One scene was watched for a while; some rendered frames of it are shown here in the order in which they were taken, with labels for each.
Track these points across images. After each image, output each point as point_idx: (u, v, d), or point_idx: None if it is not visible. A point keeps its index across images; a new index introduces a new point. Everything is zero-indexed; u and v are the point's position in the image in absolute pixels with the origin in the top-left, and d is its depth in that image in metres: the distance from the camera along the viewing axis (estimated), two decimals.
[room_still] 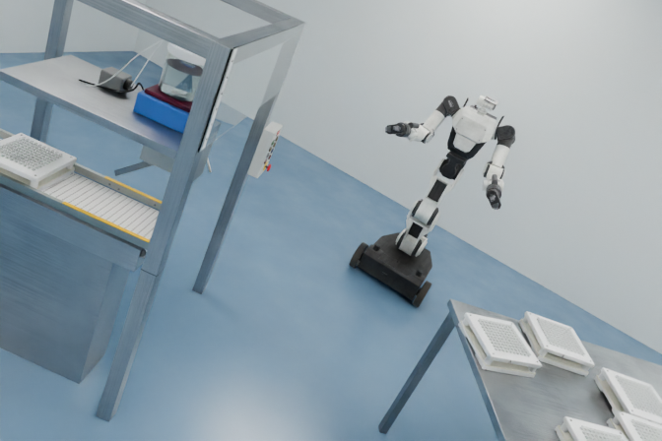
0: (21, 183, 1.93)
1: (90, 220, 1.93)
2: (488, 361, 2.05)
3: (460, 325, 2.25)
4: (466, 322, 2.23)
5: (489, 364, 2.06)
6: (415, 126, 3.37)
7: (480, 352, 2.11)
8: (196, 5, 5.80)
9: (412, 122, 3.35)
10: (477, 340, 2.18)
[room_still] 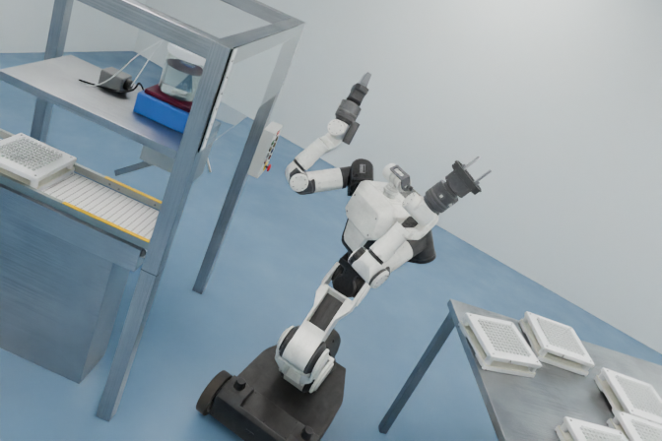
0: (21, 183, 1.93)
1: (90, 220, 1.93)
2: (488, 361, 2.05)
3: (460, 325, 2.25)
4: (466, 322, 2.23)
5: (489, 364, 2.06)
6: (353, 130, 2.19)
7: (480, 352, 2.11)
8: (196, 5, 5.80)
9: (360, 125, 2.21)
10: (477, 340, 2.18)
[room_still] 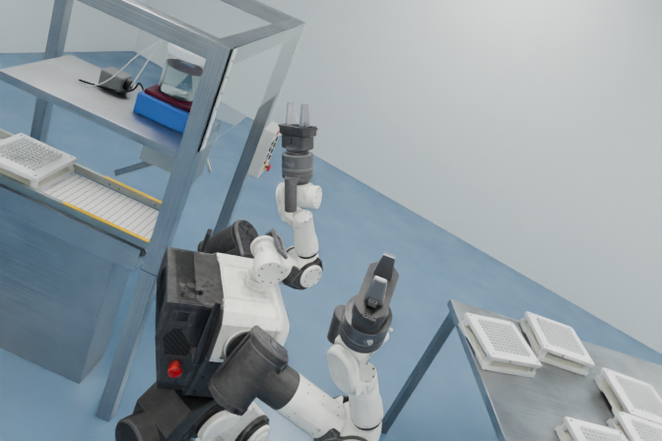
0: (21, 183, 1.93)
1: (90, 220, 1.93)
2: (488, 361, 2.05)
3: (460, 325, 2.25)
4: (466, 322, 2.23)
5: (489, 364, 2.06)
6: None
7: (480, 352, 2.11)
8: (196, 5, 5.80)
9: (334, 309, 1.05)
10: (477, 340, 2.18)
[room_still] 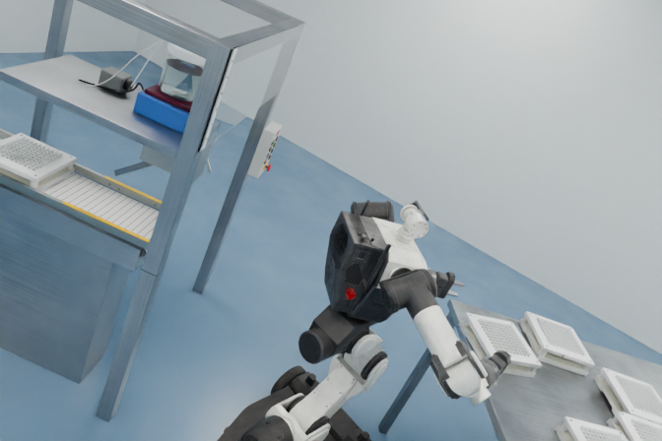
0: (21, 183, 1.93)
1: (90, 220, 1.93)
2: None
3: (460, 325, 2.25)
4: (466, 322, 2.23)
5: None
6: None
7: (480, 352, 2.11)
8: (196, 5, 5.80)
9: None
10: (477, 340, 2.18)
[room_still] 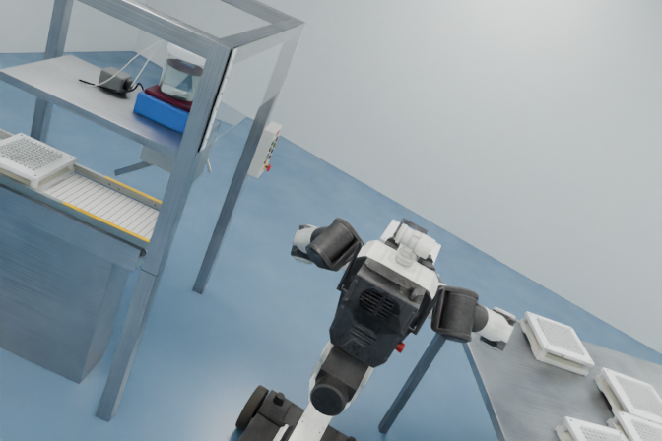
0: (21, 183, 1.93)
1: (90, 220, 1.93)
2: None
3: None
4: None
5: None
6: None
7: None
8: (196, 5, 5.80)
9: None
10: None
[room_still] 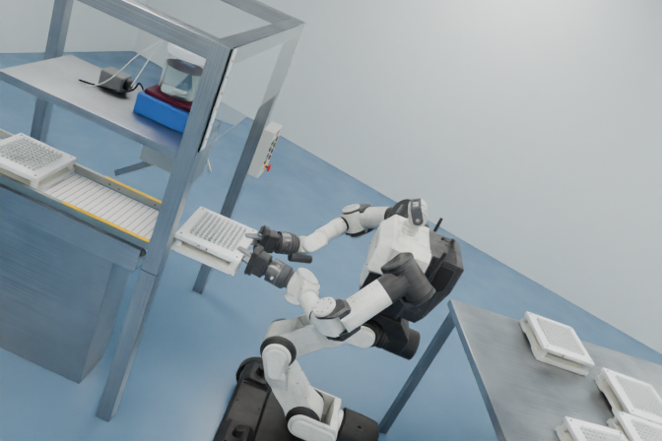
0: (21, 183, 1.93)
1: (90, 220, 1.93)
2: None
3: (235, 272, 1.94)
4: None
5: None
6: None
7: (247, 246, 2.08)
8: (196, 5, 5.80)
9: (291, 261, 2.14)
10: None
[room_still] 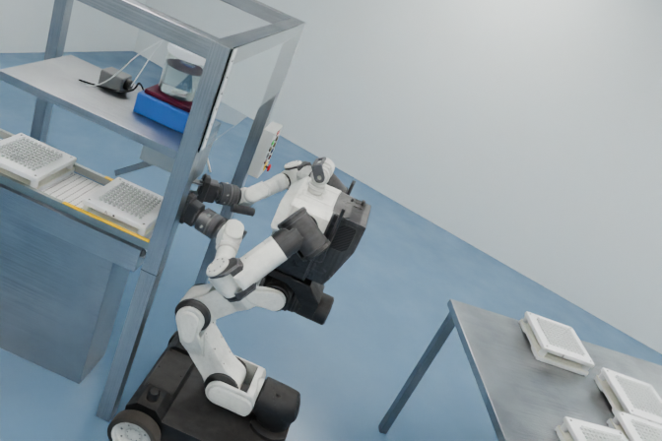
0: (21, 183, 1.93)
1: (90, 220, 1.93)
2: None
3: (144, 238, 1.97)
4: (145, 230, 1.97)
5: None
6: (237, 212, 2.18)
7: None
8: (196, 5, 5.80)
9: (232, 211, 2.15)
10: None
